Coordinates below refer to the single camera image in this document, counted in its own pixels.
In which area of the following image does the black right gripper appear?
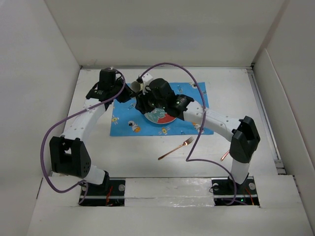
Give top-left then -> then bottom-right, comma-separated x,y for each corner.
134,85 -> 166,115

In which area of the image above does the red and teal plate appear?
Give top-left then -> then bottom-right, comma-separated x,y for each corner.
144,109 -> 176,124

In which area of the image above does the light green mug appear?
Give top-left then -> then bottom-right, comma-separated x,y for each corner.
129,79 -> 144,93

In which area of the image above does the blue patterned placemat cloth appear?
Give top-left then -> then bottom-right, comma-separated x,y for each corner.
110,82 -> 209,137

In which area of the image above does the copper fork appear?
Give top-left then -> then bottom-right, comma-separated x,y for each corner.
158,137 -> 194,160

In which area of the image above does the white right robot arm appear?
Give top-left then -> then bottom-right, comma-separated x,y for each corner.
131,78 -> 260,194

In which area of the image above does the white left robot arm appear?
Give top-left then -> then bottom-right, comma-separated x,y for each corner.
49,68 -> 132,195

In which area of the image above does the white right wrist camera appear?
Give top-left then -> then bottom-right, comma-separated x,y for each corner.
137,73 -> 154,94

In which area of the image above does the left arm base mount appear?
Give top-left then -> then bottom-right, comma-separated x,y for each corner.
79,178 -> 126,207

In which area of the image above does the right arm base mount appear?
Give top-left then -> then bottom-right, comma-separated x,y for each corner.
209,177 -> 260,206

